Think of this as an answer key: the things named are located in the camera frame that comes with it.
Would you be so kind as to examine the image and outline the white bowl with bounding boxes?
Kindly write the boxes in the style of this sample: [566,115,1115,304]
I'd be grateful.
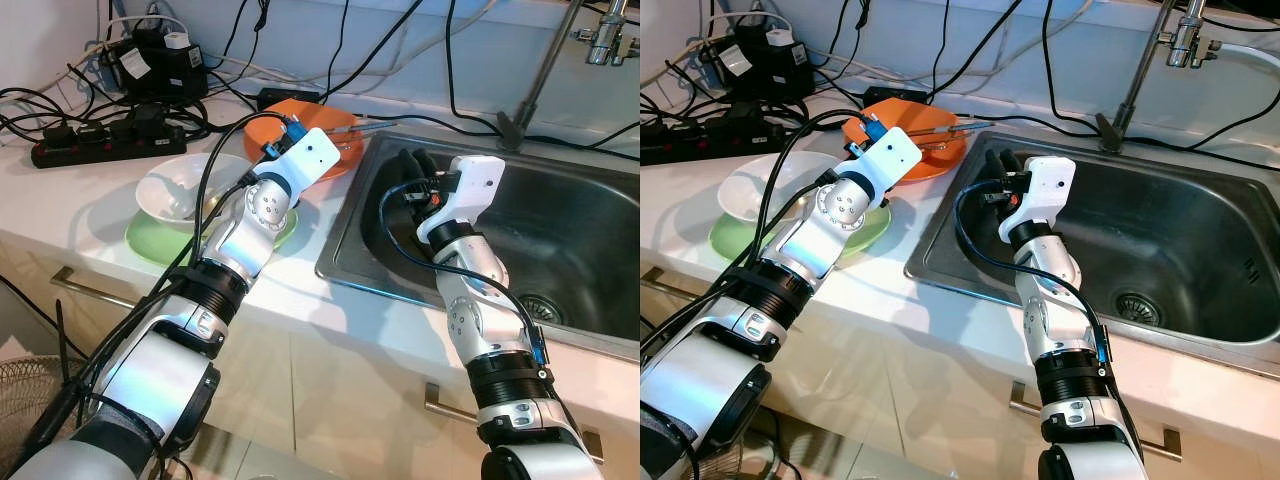
[717,150,841,223]
[136,153,253,223]

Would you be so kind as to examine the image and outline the green plate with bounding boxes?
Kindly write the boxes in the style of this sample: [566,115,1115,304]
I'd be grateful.
[708,200,893,263]
[125,205,299,268]

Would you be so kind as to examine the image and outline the thin metal utensil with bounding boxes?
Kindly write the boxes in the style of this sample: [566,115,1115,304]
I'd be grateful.
[920,116,991,137]
[325,118,396,136]

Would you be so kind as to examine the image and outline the orange plate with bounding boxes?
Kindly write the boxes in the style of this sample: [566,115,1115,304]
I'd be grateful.
[840,97,969,183]
[243,97,366,181]

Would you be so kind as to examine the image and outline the small flat black adapter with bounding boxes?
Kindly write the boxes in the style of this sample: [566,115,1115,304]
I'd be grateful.
[862,86,929,109]
[258,88,323,111]

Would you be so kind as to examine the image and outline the chrome faucet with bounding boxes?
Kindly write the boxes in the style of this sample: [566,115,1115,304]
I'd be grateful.
[497,0,641,151]
[1095,0,1226,153]

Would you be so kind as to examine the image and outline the stainless steel sink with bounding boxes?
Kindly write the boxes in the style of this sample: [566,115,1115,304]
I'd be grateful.
[316,130,641,346]
[905,130,1280,376]

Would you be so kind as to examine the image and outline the metal sink drain strainer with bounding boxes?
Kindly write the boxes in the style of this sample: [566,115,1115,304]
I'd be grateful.
[1113,290,1166,328]
[515,293,563,326]

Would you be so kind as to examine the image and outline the black labelled power adapter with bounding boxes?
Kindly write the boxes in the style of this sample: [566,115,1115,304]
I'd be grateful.
[710,22,816,101]
[108,30,209,104]

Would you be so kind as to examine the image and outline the black power strip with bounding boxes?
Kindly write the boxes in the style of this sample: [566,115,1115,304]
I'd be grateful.
[640,118,791,166]
[30,120,188,169]

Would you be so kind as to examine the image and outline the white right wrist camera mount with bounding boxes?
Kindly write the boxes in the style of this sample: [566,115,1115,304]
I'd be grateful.
[418,155,506,243]
[998,155,1077,244]

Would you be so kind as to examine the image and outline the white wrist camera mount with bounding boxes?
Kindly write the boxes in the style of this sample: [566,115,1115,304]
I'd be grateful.
[262,130,341,193]
[998,155,1077,244]
[418,155,506,243]
[848,128,923,193]

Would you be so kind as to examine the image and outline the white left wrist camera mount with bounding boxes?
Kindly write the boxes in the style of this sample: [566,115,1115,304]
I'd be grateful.
[848,128,923,193]
[262,130,341,193]

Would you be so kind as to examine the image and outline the black power cable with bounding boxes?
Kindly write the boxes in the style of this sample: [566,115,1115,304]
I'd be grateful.
[925,0,1025,99]
[1040,0,1111,136]
[446,0,521,136]
[315,0,426,101]

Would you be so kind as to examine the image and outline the white hose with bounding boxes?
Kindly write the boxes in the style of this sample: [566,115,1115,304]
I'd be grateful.
[1215,40,1280,71]

